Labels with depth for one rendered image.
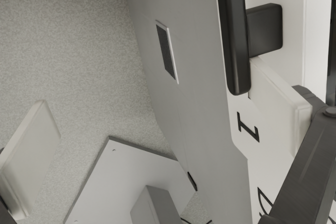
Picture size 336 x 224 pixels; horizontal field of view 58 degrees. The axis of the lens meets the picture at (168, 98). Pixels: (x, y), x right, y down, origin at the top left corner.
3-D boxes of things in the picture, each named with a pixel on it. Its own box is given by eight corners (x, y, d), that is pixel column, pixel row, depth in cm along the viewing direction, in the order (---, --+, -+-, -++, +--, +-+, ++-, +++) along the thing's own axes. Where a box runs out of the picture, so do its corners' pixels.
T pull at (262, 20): (226, 92, 20) (236, 100, 19) (212, -27, 17) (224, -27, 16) (273, 76, 21) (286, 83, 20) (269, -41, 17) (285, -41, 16)
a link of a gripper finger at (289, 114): (296, 108, 13) (313, 105, 13) (245, 55, 19) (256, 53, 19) (296, 163, 14) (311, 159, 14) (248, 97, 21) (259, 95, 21)
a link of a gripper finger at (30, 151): (29, 219, 14) (14, 222, 14) (62, 136, 21) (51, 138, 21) (1, 170, 13) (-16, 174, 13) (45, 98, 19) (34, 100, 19)
